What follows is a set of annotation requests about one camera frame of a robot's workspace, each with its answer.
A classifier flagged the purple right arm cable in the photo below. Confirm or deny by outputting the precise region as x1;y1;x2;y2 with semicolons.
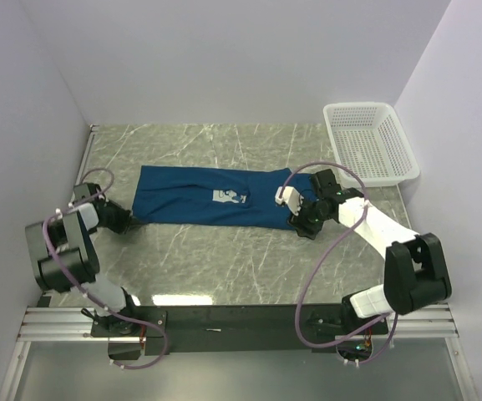
280;161;400;367

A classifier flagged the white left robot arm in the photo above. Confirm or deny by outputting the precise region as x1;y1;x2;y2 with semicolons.
24;183;142;336

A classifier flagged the white plastic basket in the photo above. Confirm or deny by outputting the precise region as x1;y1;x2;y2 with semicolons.
322;102;420;187

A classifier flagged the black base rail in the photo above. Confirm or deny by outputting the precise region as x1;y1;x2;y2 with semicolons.
109;303;388;360

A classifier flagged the aluminium frame rail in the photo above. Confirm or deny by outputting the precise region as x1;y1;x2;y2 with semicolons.
18;307;93;342

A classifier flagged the blue t shirt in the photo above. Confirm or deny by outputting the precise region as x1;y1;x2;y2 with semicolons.
132;165;292;231

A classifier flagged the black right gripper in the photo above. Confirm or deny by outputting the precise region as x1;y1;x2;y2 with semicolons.
286;194;331;241

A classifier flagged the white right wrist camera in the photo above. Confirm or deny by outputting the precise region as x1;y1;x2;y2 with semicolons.
275;186;304;216

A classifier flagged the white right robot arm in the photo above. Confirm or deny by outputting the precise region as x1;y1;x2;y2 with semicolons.
275;170;452;333

